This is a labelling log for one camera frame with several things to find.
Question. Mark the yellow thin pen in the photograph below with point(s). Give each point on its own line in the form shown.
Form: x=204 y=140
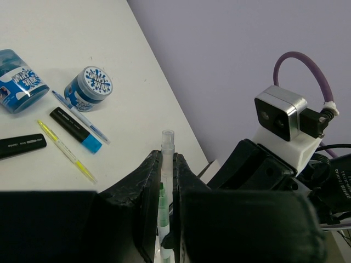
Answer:
x=64 y=149

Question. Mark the blue slime jar lying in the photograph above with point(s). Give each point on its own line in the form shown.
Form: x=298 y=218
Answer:
x=21 y=87

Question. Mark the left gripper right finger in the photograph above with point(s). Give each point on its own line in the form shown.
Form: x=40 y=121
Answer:
x=241 y=226

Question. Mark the blue black highlighter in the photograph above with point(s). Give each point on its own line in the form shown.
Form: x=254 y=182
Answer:
x=78 y=132

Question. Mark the pink black highlighter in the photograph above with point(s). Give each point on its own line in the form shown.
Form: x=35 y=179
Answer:
x=19 y=145

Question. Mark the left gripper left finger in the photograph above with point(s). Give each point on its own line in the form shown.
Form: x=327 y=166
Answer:
x=116 y=225

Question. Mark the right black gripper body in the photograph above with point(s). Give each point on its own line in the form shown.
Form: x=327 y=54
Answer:
x=252 y=167

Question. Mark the green thin pen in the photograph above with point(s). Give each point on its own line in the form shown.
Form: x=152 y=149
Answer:
x=165 y=193

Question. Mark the blue slime jar upright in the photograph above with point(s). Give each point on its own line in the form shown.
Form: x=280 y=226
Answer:
x=89 y=88

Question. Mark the blue thin pen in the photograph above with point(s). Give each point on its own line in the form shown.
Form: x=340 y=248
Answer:
x=81 y=117

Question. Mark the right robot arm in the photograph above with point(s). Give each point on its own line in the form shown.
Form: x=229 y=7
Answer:
x=325 y=183

